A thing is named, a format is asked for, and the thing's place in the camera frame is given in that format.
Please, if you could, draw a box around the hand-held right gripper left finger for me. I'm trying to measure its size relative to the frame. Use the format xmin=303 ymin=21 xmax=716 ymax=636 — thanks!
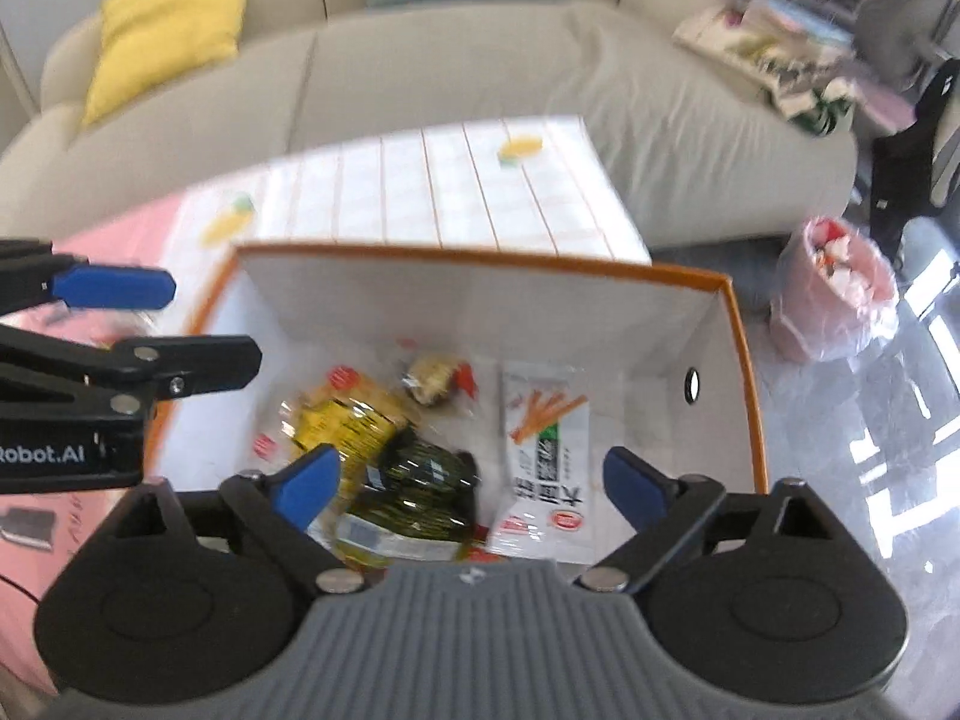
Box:
xmin=112 ymin=444 xmax=368 ymax=593

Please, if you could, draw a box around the beige sofa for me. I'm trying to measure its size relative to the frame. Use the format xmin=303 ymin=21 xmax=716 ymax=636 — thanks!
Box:
xmin=0 ymin=0 xmax=860 ymax=256

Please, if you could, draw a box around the dark green snack packet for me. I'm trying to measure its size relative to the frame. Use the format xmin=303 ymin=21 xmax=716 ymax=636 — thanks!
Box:
xmin=330 ymin=427 xmax=481 ymax=563

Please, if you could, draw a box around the orange cardboard box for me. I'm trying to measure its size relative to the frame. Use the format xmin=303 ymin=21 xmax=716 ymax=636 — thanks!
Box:
xmin=146 ymin=242 xmax=770 ymax=563

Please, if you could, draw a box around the yellow pillow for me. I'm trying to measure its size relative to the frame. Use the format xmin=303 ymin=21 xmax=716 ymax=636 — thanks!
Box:
xmin=81 ymin=0 xmax=248 ymax=128

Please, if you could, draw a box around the black hanging bag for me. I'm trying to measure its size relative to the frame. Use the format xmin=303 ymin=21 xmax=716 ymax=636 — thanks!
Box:
xmin=870 ymin=60 xmax=960 ymax=256

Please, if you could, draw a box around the yellow waffle packet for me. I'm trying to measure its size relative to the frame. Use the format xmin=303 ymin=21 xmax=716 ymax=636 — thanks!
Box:
xmin=255 ymin=364 xmax=410 ymax=511

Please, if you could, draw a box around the pink trash bin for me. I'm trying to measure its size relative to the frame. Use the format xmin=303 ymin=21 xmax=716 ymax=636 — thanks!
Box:
xmin=772 ymin=216 xmax=899 ymax=365

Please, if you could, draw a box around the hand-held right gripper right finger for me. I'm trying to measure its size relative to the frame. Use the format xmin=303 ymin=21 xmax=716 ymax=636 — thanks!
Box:
xmin=574 ymin=446 xmax=837 ymax=592

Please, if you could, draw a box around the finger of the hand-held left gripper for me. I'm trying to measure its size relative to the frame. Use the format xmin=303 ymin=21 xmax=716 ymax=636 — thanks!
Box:
xmin=0 ymin=324 xmax=263 ymax=421
xmin=0 ymin=238 xmax=178 ymax=316

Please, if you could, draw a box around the small clear brown snack packet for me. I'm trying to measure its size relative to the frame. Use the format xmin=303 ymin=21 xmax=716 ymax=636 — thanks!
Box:
xmin=397 ymin=351 xmax=481 ymax=417

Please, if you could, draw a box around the grey desk chair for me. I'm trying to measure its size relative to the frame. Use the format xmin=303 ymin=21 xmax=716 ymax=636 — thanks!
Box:
xmin=855 ymin=0 xmax=960 ymax=128

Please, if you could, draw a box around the red white stick snack packet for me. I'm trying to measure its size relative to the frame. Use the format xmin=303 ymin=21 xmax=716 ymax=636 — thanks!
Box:
xmin=487 ymin=361 xmax=593 ymax=563

